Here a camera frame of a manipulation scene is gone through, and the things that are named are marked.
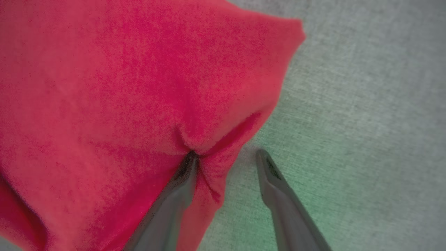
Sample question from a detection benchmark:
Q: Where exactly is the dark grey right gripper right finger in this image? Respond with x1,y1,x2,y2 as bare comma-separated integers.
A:
256,149,332,251

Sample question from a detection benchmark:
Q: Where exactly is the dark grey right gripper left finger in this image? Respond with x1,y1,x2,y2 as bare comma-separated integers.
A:
122,151,199,251

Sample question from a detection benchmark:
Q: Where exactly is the red and white shirt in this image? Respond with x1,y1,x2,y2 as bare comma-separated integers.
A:
0,0,307,251

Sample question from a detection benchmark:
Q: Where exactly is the grey fabric sofa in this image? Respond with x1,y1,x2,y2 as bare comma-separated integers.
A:
0,0,446,251

